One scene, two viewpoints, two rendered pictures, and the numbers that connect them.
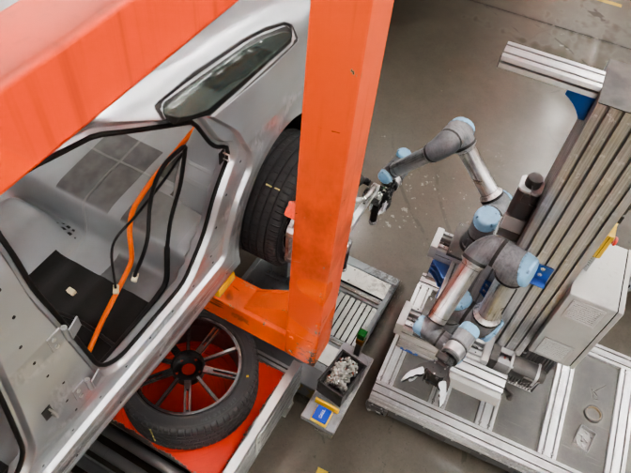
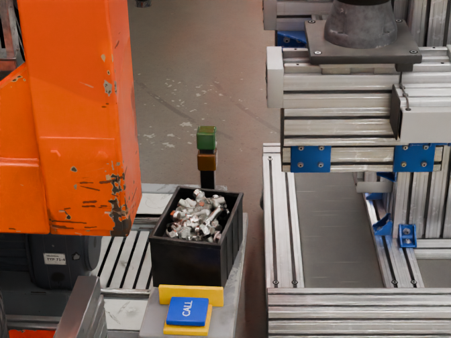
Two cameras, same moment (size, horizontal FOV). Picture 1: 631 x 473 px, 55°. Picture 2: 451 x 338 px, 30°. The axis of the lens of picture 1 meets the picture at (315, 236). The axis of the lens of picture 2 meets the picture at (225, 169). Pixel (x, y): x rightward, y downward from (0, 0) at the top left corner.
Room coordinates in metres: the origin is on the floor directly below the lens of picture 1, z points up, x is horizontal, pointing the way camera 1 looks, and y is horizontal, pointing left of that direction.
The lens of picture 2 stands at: (-0.09, 0.17, 1.43)
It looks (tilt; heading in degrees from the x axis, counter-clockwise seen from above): 29 degrees down; 343
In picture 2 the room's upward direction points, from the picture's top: 1 degrees counter-clockwise
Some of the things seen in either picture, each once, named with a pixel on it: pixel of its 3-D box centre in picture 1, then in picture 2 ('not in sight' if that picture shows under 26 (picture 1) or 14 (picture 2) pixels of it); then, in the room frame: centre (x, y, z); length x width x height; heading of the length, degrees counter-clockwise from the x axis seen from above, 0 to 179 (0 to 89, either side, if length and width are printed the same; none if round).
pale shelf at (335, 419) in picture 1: (338, 387); (198, 273); (1.24, -0.19, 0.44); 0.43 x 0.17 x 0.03; 157
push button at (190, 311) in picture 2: (321, 415); (187, 313); (1.09, -0.13, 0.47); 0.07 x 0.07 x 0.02; 67
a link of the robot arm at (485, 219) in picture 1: (484, 222); not in sight; (1.90, -0.78, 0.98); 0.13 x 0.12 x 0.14; 148
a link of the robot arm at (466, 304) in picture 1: (455, 304); not in sight; (1.42, -0.62, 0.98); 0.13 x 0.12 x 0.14; 56
